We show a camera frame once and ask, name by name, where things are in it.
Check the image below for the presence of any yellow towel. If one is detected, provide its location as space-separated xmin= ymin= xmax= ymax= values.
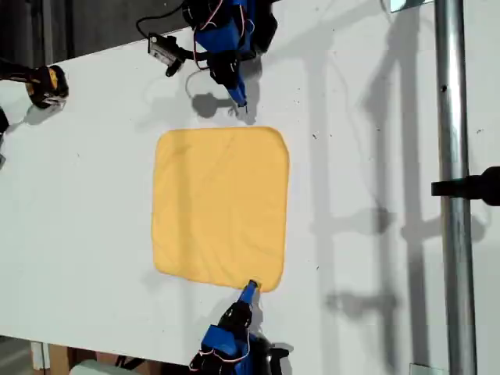
xmin=151 ymin=126 xmax=291 ymax=293

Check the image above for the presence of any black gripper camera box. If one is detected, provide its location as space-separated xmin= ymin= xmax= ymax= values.
xmin=262 ymin=338 xmax=292 ymax=375
xmin=147 ymin=33 xmax=187 ymax=77

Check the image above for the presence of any white box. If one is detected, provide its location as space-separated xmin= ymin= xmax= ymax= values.
xmin=70 ymin=359 xmax=123 ymax=375

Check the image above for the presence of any white table leg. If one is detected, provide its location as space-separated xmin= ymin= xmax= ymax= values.
xmin=30 ymin=341 xmax=51 ymax=370

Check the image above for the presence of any steel post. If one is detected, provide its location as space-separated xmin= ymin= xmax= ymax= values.
xmin=433 ymin=0 xmax=480 ymax=375

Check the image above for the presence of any black camera cable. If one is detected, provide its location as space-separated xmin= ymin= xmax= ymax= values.
xmin=135 ymin=5 xmax=189 ymax=40

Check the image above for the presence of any black clamp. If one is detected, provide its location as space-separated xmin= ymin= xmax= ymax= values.
xmin=430 ymin=166 xmax=500 ymax=207

